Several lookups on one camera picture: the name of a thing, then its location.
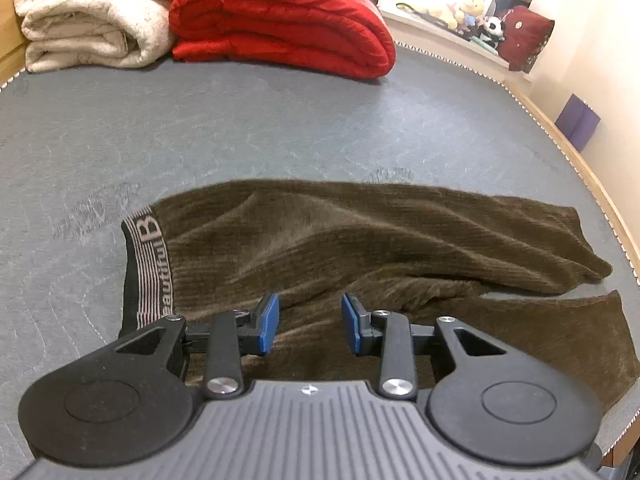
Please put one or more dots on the wooden bed frame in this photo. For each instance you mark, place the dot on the wooden bed frame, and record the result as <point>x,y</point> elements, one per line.
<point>585,160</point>

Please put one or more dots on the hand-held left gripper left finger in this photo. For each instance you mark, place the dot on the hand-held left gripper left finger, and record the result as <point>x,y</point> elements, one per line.
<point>267,322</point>

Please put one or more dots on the red folded quilt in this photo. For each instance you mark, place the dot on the red folded quilt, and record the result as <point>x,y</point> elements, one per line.
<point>280,25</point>

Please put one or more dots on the white fluffy folded blanket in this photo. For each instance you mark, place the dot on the white fluffy folded blanket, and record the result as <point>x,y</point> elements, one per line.
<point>90,15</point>

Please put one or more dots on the white window ledge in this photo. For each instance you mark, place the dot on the white window ledge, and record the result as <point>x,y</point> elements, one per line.
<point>440,42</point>

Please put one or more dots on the wooden headboard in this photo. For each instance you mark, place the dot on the wooden headboard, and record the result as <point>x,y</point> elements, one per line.
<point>10,25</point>

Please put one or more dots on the row of plush toys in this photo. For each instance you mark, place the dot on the row of plush toys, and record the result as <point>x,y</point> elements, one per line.
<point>450,15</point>

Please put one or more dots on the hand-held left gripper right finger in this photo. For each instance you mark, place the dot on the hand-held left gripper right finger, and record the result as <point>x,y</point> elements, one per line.
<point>351,322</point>

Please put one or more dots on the dark red pillow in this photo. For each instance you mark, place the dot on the dark red pillow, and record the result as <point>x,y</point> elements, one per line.
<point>525,37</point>

